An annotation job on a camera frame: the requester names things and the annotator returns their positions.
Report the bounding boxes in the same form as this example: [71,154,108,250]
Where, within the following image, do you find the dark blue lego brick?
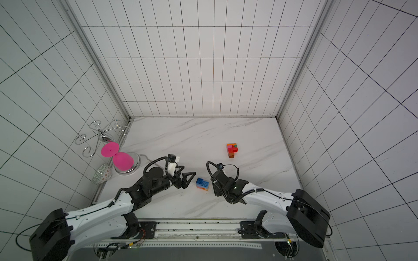
[196,178,204,186]

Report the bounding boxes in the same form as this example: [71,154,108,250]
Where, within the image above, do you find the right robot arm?
[209,169,330,248]

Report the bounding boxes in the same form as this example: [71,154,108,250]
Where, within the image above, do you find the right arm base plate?
[238,211,285,239]

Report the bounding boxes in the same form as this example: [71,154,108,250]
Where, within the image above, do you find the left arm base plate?
[119,221,157,240]

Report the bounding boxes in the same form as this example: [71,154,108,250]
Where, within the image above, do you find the patterned white mug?
[92,164,112,184]

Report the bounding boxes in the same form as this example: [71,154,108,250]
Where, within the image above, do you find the silver wire cup rack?
[74,119,128,158]

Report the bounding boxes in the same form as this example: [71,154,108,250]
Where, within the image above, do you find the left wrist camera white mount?
[165,154,182,179]

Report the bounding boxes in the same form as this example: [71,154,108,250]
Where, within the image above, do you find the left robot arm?
[29,167,196,261]

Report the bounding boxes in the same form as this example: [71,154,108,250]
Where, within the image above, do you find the aluminium mounting rail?
[88,217,330,244]

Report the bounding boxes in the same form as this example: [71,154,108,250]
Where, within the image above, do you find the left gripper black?
[151,166,196,195]

